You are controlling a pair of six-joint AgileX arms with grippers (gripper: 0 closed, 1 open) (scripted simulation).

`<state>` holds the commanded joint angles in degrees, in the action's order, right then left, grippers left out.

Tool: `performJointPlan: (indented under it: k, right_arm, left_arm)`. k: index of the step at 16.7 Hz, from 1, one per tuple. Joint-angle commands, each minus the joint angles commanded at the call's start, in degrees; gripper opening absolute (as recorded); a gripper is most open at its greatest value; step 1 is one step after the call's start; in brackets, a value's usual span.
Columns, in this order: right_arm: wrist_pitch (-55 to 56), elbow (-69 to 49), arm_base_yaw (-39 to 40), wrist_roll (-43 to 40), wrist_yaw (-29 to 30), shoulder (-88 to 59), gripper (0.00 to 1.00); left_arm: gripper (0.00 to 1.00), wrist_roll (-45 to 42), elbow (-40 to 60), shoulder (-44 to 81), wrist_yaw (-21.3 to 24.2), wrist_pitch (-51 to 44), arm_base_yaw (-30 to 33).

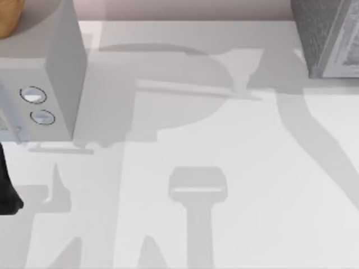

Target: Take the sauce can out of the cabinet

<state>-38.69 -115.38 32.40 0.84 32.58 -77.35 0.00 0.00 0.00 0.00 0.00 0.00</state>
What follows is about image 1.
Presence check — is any brown bread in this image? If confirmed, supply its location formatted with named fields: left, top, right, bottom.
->
left=0, top=0, right=26, bottom=39

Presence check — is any small microwave knob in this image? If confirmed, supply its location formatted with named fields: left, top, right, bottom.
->
left=29, top=109, right=56, bottom=126

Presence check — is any pale microwave oven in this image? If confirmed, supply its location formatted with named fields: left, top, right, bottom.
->
left=0, top=0, right=88, bottom=144

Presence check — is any large microwave knob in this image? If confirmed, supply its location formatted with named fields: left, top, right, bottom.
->
left=19, top=86, right=48, bottom=104

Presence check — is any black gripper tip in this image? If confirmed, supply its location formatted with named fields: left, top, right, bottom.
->
left=0, top=142, right=24, bottom=216

